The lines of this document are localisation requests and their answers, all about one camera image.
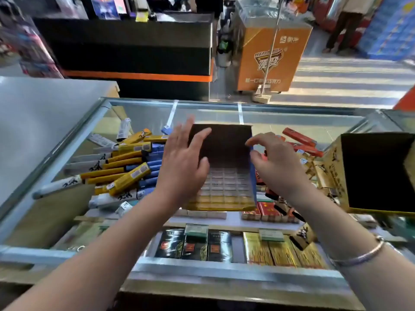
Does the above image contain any silver bracelet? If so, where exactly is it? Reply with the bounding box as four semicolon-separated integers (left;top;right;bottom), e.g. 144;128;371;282
327;235;387;268

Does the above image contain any rack of colourful packets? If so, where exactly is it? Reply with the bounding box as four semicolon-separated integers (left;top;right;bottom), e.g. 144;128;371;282
0;0;64;79

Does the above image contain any person's left forearm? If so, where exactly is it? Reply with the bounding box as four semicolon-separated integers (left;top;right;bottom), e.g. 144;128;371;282
0;190;200;311

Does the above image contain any green price tag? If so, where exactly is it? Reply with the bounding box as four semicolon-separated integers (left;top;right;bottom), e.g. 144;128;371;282
259;229;285;242
184;224;209;239

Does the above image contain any blue poster stand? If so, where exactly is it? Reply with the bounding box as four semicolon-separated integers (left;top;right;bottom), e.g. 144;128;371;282
90;0;128;20

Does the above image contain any person's right forearm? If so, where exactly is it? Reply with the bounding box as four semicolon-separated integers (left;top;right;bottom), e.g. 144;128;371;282
284;183;415;311

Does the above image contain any stack of blue packs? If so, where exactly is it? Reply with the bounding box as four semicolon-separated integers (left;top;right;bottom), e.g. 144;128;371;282
357;0;415;60

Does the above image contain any black counter with orange stripe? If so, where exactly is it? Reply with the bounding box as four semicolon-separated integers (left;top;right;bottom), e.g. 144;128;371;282
32;12;216;101

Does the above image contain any white waste bin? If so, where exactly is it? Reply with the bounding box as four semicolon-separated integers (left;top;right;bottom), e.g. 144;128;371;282
217;40;233;68

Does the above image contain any person's left hand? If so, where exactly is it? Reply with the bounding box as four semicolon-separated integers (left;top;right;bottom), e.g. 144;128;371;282
155;116;213;208

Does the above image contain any red cabinet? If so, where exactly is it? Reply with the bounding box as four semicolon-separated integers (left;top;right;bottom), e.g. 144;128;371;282
312;0;385;33

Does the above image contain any pile of yellow blue white lighters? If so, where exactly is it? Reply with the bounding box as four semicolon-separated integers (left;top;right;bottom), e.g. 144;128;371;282
32;118;171;218

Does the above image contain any glass display counter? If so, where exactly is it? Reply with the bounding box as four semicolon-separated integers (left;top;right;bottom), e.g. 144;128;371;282
0;97;415;303

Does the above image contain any black cigarette carton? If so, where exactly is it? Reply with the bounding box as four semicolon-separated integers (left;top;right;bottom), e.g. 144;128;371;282
207;230;233;263
155;228;185;259
181;236;209;261

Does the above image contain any gold cigarette carton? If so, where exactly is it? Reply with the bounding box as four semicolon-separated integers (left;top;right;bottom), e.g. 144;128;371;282
292;243;329;270
268;238;300;268
243;232;274;267

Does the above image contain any yellow cardboard display box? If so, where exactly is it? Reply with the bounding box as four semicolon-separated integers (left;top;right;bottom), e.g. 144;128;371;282
319;133;415;217

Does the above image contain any orange chest freezer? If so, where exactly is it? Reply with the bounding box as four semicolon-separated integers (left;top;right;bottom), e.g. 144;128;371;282
232;0;313;94

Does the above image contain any person's right hand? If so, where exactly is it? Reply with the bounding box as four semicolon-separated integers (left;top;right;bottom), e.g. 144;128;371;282
245;132;314;200

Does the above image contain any brown lighter display box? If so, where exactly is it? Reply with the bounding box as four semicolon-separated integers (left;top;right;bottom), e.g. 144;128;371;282
182;124;257;212

